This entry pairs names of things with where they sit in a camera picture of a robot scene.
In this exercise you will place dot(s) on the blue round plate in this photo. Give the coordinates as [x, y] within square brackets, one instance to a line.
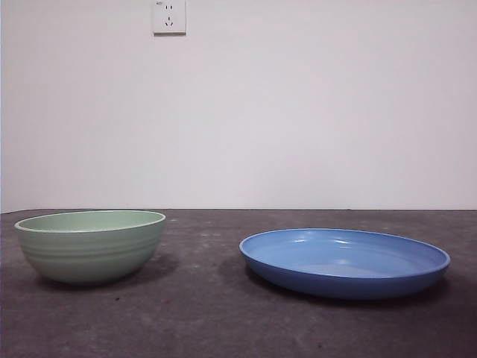
[343, 276]

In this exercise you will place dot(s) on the green ribbed bowl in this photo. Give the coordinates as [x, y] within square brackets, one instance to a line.
[89, 257]

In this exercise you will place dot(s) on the white wall socket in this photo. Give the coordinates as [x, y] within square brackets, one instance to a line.
[169, 18]

